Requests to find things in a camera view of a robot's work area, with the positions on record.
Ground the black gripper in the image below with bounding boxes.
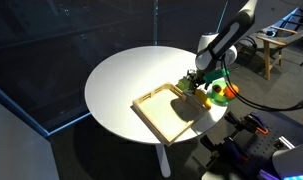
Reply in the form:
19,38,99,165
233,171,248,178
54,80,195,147
187,69,206,93

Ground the grey robot base blue light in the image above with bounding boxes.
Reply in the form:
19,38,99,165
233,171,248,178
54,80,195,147
271,139,303,180

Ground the light wooden slotted crate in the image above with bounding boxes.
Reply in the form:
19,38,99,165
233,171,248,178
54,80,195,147
132,81,205,146

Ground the lime green cube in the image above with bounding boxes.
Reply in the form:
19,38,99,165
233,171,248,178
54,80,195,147
176,77,189,91

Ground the green translucent plastic bowl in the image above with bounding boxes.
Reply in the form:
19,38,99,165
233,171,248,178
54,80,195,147
206,80,241,107

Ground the orange fruit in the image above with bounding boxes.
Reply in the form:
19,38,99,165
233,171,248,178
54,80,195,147
224,84,240,99

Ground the purple clamp with orange tip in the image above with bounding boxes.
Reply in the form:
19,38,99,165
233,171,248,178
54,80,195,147
224,111,269,136

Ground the purple black clamp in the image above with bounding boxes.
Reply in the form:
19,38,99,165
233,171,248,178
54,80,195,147
200,134,246,165

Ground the wooden chair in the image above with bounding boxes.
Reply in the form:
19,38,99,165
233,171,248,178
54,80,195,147
256,24,303,81

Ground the white table base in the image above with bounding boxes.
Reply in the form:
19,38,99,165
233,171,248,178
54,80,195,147
155,143,172,178

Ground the black perforated mounting board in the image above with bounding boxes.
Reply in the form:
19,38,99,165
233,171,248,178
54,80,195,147
235,105,303,176

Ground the blue floor trim strip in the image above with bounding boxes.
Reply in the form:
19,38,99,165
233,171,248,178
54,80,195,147
0,81,92,138

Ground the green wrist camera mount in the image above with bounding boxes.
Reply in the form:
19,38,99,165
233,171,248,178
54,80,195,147
202,69,231,85

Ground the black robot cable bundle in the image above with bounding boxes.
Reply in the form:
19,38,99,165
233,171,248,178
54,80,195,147
222,59,303,112

